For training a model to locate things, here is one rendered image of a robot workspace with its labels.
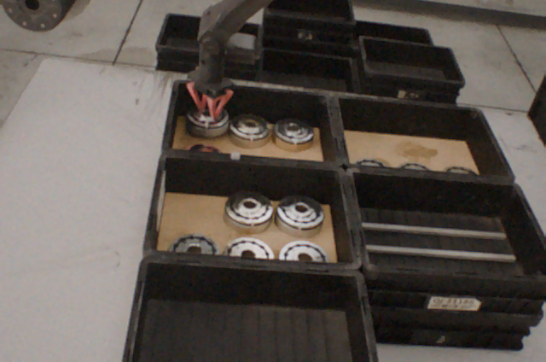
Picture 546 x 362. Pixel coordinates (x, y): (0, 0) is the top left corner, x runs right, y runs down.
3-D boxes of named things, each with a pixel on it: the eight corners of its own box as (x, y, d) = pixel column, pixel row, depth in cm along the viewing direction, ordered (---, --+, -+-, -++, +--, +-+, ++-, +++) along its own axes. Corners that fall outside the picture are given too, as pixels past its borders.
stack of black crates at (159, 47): (153, 142, 267) (153, 46, 239) (164, 103, 290) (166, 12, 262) (247, 153, 269) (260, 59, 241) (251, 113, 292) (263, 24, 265)
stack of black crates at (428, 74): (342, 163, 271) (365, 71, 244) (338, 123, 295) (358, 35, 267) (434, 173, 273) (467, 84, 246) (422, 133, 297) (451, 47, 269)
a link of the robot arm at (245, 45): (206, 5, 140) (202, 38, 137) (259, 11, 140) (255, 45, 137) (207, 35, 151) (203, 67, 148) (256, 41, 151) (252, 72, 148)
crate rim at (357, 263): (141, 264, 114) (141, 254, 112) (159, 160, 137) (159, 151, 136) (360, 278, 118) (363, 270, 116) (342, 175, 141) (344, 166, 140)
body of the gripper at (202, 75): (206, 72, 157) (207, 45, 153) (235, 90, 152) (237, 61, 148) (185, 80, 153) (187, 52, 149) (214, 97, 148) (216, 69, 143)
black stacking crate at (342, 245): (142, 298, 120) (142, 256, 113) (159, 194, 143) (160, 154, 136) (348, 311, 124) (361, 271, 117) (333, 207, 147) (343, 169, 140)
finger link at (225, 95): (212, 105, 161) (214, 72, 155) (231, 117, 157) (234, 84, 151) (191, 113, 156) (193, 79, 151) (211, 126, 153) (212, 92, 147)
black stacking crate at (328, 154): (159, 193, 143) (160, 153, 136) (172, 118, 167) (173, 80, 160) (333, 207, 147) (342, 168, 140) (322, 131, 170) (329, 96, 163)
